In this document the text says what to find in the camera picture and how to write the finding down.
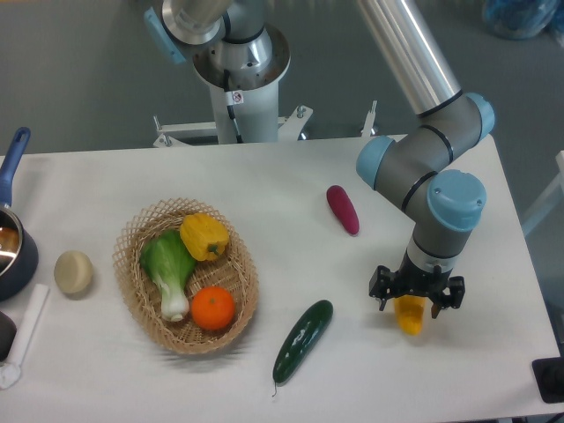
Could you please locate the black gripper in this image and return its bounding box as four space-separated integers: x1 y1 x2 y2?
368 255 465 319

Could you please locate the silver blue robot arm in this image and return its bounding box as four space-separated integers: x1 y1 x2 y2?
144 1 495 315

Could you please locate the purple sweet potato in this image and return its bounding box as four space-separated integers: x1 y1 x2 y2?
326 185 360 236

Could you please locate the dark green cucumber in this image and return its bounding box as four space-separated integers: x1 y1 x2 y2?
271 299 334 397

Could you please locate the black device at table edge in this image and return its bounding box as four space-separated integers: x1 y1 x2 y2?
531 357 563 404

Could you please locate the woven wicker basket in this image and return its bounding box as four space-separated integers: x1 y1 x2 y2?
113 198 259 354

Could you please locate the orange fruit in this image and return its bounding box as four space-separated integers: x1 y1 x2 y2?
191 286 235 331

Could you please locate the yellow bell pepper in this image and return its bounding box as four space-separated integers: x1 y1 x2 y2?
179 212 230 262

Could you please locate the green bok choy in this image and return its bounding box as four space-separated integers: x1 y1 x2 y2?
139 229 197 323

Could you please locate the blue plastic bag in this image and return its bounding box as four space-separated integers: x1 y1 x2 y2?
482 1 563 47

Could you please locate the beige round potato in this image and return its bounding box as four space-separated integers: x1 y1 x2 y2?
54 250 93 300

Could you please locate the dark grey round object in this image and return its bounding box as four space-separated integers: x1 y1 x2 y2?
0 312 17 361

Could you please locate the white frame at right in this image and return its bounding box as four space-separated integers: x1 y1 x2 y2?
521 151 563 237

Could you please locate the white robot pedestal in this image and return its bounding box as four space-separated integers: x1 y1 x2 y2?
193 24 290 145

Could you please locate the white metal base frame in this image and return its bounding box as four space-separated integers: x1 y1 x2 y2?
152 100 378 148

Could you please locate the black cable on pedestal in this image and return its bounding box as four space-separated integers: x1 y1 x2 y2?
221 69 245 145

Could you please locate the blue saucepan with handle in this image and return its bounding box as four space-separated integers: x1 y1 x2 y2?
1 127 39 301

